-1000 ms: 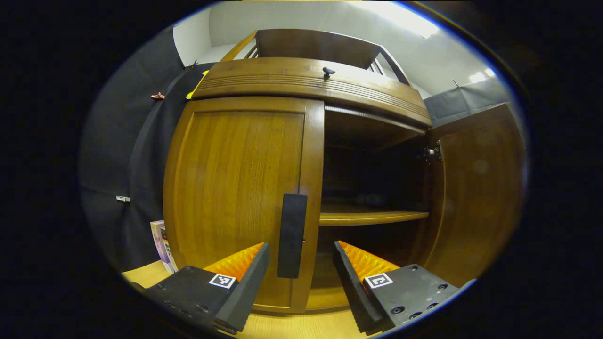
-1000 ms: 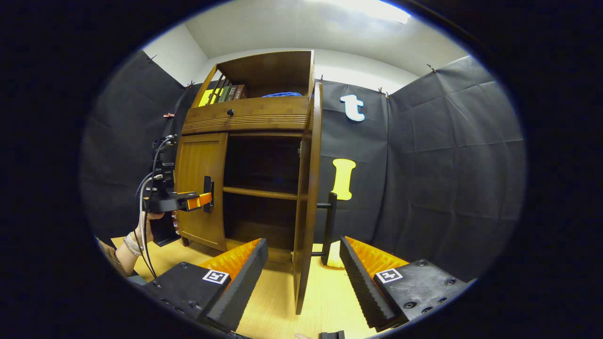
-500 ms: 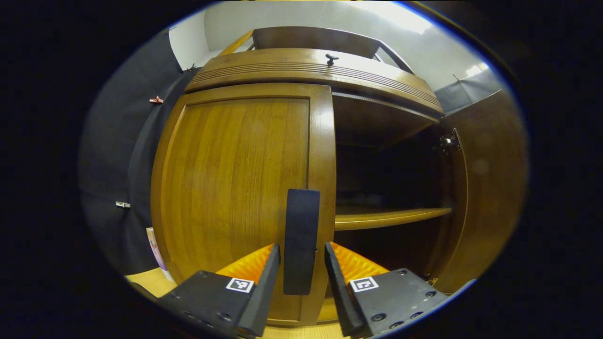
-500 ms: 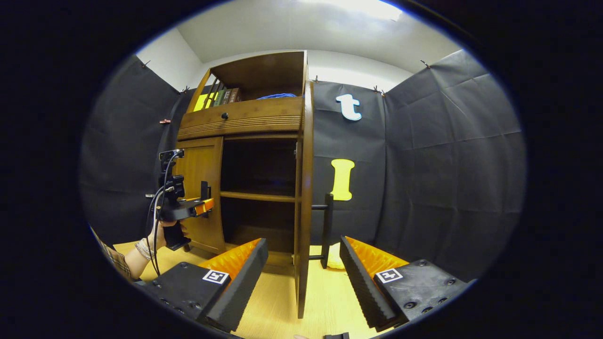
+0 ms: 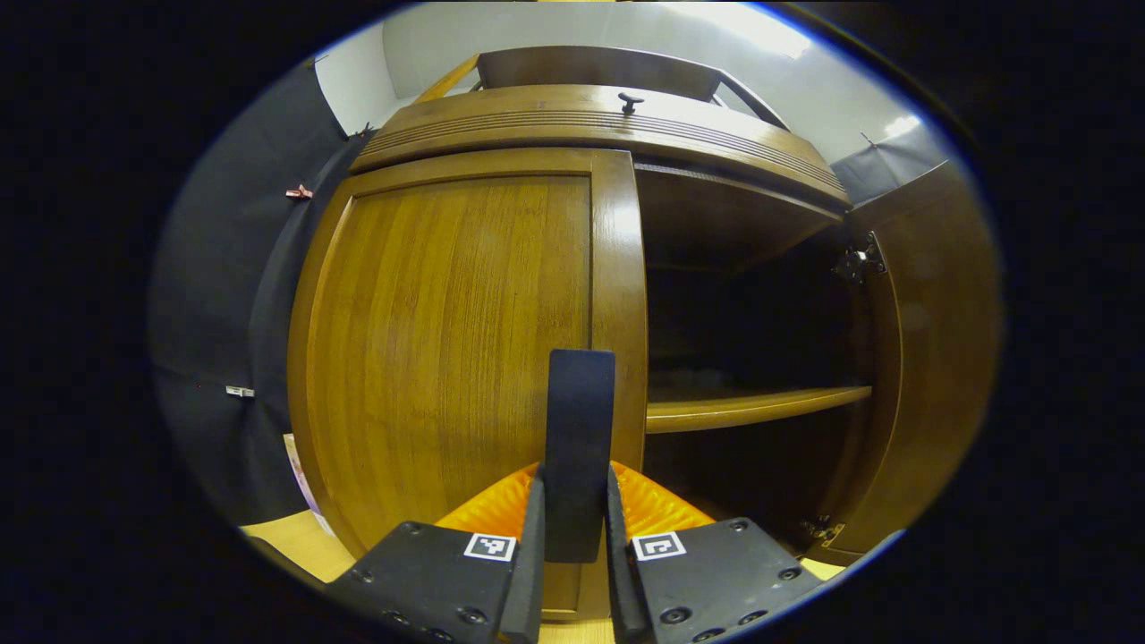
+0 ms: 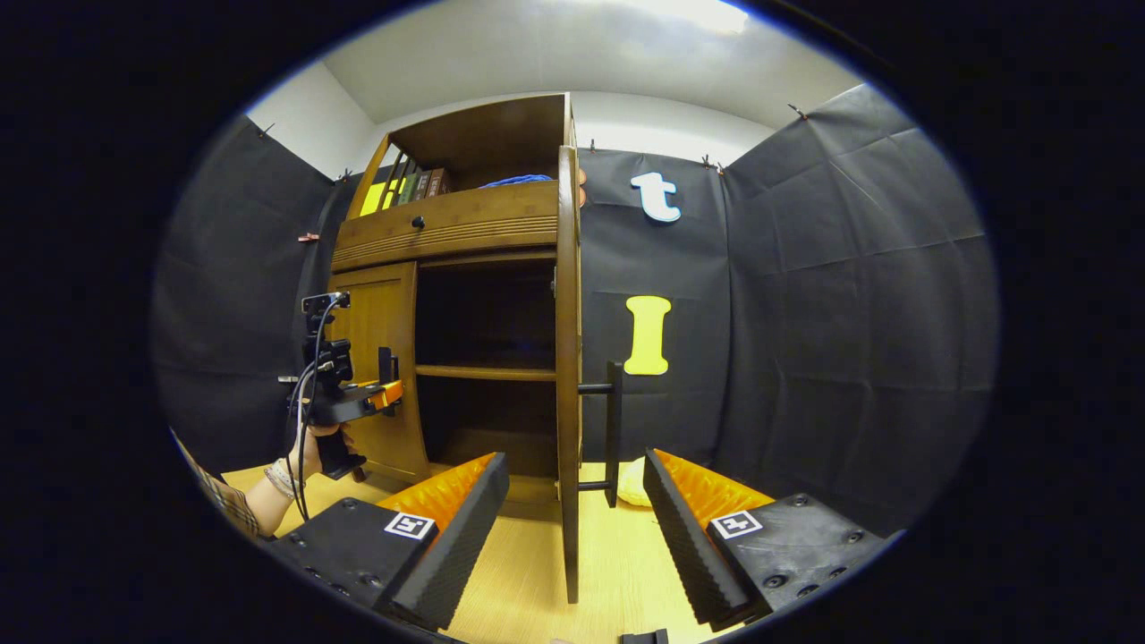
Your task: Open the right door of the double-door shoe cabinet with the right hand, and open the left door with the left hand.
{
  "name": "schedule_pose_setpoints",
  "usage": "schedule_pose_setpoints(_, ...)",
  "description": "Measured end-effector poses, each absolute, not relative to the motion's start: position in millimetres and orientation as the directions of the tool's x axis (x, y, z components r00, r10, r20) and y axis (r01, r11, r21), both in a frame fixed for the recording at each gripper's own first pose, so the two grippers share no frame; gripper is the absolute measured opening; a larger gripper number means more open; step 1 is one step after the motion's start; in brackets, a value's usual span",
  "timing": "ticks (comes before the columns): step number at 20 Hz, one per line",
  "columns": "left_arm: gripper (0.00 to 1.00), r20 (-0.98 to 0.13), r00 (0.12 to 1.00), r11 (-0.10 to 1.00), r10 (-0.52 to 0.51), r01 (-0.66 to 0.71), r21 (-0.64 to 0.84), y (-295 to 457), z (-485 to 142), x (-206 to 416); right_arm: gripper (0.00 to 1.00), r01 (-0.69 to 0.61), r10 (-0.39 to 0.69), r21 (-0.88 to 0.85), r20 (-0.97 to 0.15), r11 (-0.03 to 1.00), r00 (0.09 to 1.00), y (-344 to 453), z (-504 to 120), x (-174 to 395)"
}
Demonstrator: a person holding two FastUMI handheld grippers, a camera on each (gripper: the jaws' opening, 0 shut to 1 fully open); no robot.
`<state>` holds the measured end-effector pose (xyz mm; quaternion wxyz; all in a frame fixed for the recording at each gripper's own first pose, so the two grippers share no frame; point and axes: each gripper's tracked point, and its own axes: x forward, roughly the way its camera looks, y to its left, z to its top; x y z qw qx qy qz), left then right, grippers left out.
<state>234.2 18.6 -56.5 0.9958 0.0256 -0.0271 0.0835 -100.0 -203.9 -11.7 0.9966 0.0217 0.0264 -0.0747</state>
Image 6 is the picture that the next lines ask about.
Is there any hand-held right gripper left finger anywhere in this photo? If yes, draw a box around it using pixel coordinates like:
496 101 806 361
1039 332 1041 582
268 452 511 631

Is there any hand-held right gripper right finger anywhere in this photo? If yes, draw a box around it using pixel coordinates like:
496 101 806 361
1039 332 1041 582
642 448 895 629

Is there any wooden cabinet door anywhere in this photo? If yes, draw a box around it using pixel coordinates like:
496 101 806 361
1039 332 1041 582
327 261 432 486
555 146 584 605

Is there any wooden double-door shoe cabinet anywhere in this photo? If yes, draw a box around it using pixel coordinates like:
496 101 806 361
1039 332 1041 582
327 94 624 605

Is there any wooden inner cabinet shelf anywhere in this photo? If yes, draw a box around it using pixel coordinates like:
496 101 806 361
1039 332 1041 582
414 363 557 383

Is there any wooden cabinet drawer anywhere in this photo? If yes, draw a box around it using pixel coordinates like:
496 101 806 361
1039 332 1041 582
331 181 560 274

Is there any pale yellow object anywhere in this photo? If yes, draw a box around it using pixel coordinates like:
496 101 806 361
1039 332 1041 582
617 457 654 508

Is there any black backdrop cloth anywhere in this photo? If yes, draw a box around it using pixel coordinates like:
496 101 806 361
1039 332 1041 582
152 85 1001 538

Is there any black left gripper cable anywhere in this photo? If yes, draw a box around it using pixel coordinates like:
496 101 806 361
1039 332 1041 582
284 295 345 521

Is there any wrist bracelet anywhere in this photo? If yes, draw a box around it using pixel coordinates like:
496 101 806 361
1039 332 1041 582
264 459 301 502

